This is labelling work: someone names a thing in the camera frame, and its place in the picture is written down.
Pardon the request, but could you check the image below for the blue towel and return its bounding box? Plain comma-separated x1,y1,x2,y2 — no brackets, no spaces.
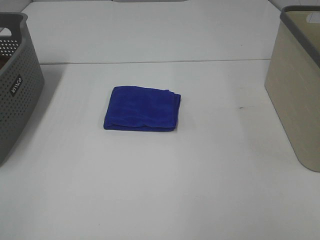
103,86,181,132

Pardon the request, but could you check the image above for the beige plastic basket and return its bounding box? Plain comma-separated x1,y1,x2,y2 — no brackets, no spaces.
264,5,320,172

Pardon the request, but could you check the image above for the grey perforated plastic basket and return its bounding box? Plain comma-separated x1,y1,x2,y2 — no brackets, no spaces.
0,12,45,163

